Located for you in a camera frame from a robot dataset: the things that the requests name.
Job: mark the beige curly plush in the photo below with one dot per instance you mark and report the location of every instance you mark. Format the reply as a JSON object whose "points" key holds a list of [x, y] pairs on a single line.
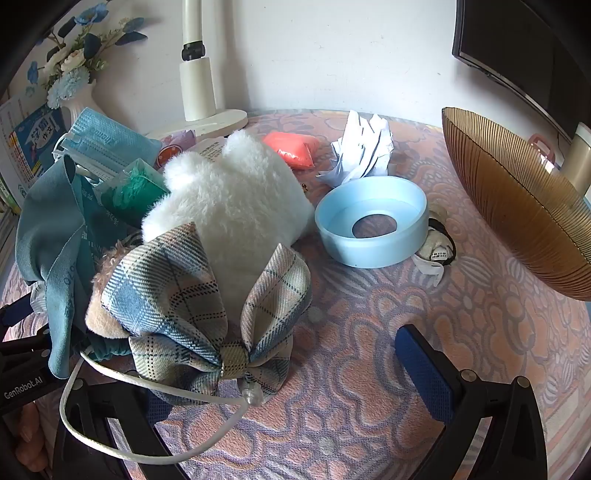
{"points": [[104, 277]]}

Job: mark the black monitor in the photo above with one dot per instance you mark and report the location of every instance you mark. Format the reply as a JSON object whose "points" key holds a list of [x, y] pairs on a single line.
{"points": [[531, 46]]}

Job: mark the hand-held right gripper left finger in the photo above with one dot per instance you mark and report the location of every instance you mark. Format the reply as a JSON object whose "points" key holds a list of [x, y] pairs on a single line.
{"points": [[159, 410]]}

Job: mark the orange packet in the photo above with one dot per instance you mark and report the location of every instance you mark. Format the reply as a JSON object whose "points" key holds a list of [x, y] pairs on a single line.
{"points": [[291, 150]]}

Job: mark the person's left hand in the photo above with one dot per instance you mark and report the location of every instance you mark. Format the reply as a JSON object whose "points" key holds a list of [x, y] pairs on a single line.
{"points": [[30, 436]]}

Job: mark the blue face mask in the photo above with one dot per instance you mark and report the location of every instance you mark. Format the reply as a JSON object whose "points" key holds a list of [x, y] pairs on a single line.
{"points": [[111, 138]]}

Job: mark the white ribbed vase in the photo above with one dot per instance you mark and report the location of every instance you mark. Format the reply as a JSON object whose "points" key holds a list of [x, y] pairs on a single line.
{"points": [[78, 108]]}

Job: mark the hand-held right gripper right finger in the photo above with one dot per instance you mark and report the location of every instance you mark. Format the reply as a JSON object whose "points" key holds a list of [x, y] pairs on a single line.
{"points": [[425, 374]]}

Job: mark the white desk lamp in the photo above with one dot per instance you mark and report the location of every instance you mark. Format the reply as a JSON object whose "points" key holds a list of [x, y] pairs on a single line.
{"points": [[198, 87]]}

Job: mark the white printed packet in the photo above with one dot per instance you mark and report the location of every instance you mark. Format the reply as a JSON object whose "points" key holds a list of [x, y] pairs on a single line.
{"points": [[213, 150]]}

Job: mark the crumpled white paper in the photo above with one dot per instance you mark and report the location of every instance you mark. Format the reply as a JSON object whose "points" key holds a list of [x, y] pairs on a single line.
{"points": [[362, 147]]}

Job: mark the purple tissue packet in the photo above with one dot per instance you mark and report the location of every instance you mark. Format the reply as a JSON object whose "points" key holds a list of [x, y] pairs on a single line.
{"points": [[173, 147]]}

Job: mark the pink hair clip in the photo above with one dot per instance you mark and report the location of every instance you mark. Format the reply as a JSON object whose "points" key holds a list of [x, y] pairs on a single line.
{"points": [[547, 147]]}

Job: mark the white plush toy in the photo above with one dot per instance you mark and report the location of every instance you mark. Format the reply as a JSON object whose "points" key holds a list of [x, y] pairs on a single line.
{"points": [[231, 203]]}

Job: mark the light blue round container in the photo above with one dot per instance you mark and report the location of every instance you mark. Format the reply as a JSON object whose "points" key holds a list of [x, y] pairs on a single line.
{"points": [[369, 249]]}

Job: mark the teal cloth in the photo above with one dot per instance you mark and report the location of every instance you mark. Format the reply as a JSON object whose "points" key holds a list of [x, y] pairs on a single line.
{"points": [[55, 240]]}

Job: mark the artificial blue flower bouquet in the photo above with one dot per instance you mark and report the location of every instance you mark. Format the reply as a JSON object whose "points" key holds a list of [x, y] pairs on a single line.
{"points": [[74, 60]]}

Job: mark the pink floral tablecloth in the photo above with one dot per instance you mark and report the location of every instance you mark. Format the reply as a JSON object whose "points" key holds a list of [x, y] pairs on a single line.
{"points": [[355, 318]]}

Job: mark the blue cover book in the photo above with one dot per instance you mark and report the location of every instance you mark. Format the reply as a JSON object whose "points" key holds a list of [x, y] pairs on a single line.
{"points": [[32, 147]]}

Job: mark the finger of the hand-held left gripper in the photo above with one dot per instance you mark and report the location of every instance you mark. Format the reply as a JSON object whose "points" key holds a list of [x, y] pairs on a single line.
{"points": [[11, 314], [25, 344]]}

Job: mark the beige cylinder bottle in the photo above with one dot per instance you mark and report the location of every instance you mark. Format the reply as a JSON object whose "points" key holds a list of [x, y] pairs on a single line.
{"points": [[579, 159]]}

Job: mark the brown ribbed glass bowl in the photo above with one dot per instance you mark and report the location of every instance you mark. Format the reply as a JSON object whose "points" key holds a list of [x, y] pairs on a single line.
{"points": [[517, 203]]}

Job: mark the green yarn in clear bag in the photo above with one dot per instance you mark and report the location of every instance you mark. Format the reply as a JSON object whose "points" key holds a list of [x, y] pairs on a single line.
{"points": [[134, 189]]}

